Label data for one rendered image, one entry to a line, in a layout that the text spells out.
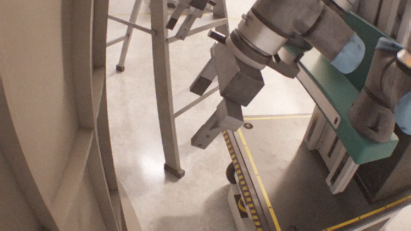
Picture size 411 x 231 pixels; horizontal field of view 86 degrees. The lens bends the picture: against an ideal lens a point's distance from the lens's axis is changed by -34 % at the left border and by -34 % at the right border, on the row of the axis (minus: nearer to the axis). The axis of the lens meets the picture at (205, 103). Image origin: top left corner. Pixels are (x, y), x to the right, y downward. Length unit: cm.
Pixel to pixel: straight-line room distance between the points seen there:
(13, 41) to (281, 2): 35
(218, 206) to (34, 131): 113
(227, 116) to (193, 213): 90
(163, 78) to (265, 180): 56
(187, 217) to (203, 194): 17
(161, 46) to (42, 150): 95
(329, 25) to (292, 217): 68
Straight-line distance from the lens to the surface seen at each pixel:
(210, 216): 130
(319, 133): 120
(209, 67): 58
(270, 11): 44
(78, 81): 40
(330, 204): 107
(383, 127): 70
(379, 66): 64
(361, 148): 68
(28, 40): 27
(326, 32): 45
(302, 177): 111
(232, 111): 45
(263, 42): 45
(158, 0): 118
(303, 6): 43
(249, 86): 45
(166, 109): 128
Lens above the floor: 106
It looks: 33 degrees down
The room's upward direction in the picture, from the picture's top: 9 degrees clockwise
